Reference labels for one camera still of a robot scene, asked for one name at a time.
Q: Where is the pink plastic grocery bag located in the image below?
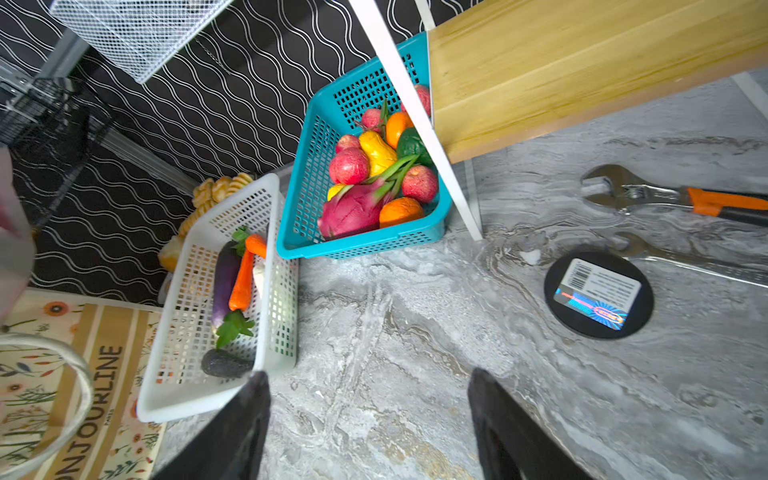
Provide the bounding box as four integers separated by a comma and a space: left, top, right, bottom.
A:
1, 147, 36, 322

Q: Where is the striped long bread front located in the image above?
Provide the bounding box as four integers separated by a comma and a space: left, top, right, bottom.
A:
177, 172, 254, 238

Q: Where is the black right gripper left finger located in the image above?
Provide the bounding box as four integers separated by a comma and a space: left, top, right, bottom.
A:
155, 372, 271, 480

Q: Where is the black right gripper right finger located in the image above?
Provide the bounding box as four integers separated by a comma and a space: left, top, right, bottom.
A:
467, 368, 590, 479

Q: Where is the cream canvas tote bag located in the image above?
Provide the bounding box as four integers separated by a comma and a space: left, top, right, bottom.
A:
1, 289, 165, 479

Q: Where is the pink dragon fruit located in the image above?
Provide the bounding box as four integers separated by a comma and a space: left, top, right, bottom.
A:
318, 155, 418, 241

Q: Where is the black tape measure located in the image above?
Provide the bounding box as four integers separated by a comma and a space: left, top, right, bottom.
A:
543, 252, 655, 340

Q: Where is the purple eggplant left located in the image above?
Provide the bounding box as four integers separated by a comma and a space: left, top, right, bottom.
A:
211, 241, 241, 333

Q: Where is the white plastic vegetable basket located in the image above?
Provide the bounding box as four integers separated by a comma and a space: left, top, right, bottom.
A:
137, 174, 299, 423

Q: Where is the green round fruit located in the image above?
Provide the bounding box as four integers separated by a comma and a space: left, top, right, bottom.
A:
396, 127, 434, 167

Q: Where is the adjustable wrench orange handle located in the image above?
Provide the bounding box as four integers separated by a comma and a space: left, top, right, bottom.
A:
581, 164, 767, 227

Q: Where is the teal plastic fruit basket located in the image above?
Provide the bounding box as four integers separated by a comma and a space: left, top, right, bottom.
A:
277, 58, 452, 260

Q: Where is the silver open-end wrench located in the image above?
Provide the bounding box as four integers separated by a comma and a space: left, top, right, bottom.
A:
608, 232, 767, 288

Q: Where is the red apple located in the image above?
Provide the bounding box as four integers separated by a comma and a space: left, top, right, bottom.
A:
329, 148, 370, 185

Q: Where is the orange carrot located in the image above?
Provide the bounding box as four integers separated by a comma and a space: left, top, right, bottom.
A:
229, 227, 267, 312

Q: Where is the white wooden two-tier shelf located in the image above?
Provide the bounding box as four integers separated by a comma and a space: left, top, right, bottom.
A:
352, 1, 767, 239

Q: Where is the orange fruit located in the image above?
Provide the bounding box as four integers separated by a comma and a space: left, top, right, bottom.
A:
385, 112, 413, 149

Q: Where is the white wire wall basket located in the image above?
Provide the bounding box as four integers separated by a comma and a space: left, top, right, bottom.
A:
49, 0, 231, 84

